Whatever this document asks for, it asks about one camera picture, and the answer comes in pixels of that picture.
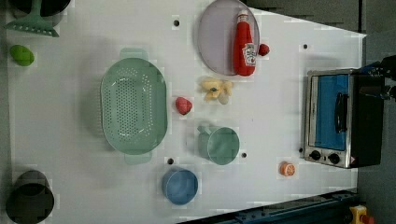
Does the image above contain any silver black toaster oven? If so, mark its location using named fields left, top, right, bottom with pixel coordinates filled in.
left=304, top=69, right=385, bottom=169

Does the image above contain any blue plastic cup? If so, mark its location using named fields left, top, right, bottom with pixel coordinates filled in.
left=162, top=167, right=199, bottom=205

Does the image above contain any red plush ketchup bottle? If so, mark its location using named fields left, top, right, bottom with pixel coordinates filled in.
left=233, top=9, right=256, bottom=77

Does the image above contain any black cylinder cup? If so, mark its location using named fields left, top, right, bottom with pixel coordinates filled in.
left=6, top=170, right=54, bottom=224

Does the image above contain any orange slice toy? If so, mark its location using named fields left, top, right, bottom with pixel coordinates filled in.
left=279, top=161, right=295, bottom=176

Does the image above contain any yellow plush peeled banana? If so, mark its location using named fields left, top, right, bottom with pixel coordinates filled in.
left=201, top=77, right=233, bottom=105

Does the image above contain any yellow red emergency button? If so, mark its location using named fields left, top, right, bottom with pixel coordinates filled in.
left=349, top=205, right=375, bottom=224

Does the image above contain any green plush lime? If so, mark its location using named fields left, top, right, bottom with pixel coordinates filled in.
left=10, top=45, right=35, bottom=66

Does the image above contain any lavender round plate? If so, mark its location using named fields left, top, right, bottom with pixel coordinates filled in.
left=197, top=0, right=260, bottom=76

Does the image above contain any green perforated colander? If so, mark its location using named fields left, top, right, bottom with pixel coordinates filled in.
left=100, top=48, right=168, bottom=165

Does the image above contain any red plush strawberry near colander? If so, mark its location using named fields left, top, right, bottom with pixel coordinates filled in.
left=176, top=97, right=192, bottom=115

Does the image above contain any black round container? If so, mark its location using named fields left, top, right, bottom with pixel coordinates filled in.
left=8, top=0, right=71, bottom=17

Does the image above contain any green plastic mug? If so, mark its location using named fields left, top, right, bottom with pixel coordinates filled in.
left=197, top=126, right=240, bottom=165

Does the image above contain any red plush strawberry near plate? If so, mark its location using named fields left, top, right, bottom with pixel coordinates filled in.
left=259, top=44, right=270, bottom=56

